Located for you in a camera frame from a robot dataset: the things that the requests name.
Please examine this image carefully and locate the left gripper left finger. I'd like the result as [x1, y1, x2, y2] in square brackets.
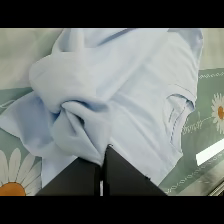
[35, 157, 102, 197]

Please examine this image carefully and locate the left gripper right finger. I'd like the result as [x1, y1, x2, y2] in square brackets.
[102, 144, 168, 197]

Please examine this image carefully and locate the light blue T-shirt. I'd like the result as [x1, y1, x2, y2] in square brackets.
[0, 27, 204, 188]

